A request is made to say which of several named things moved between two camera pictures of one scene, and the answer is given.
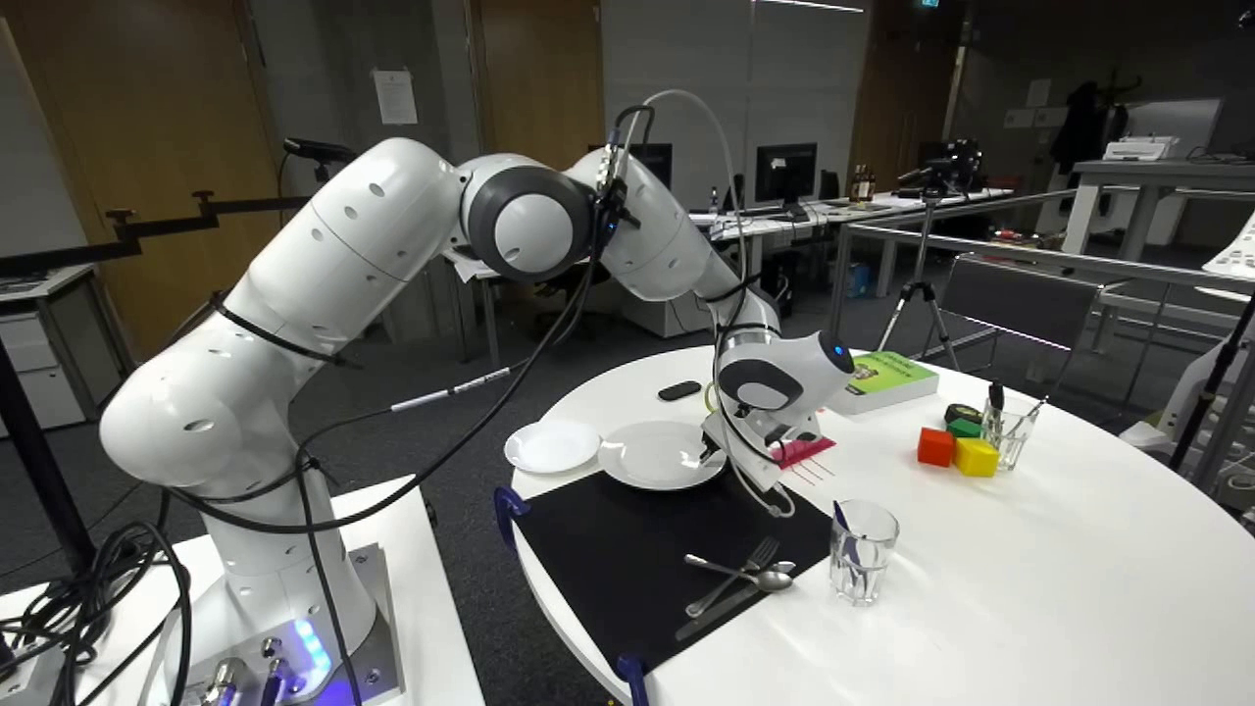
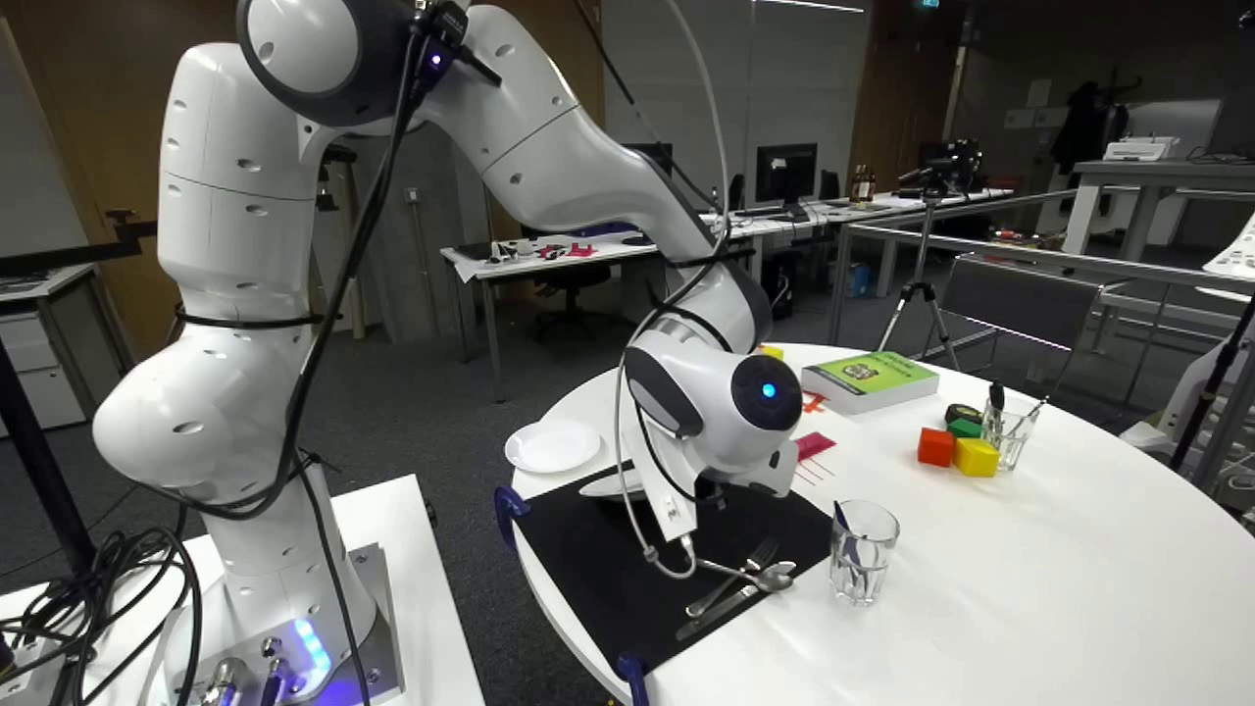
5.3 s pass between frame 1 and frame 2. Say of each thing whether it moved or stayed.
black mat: stayed
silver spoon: stayed
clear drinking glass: stayed
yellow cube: stayed
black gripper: moved
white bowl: moved
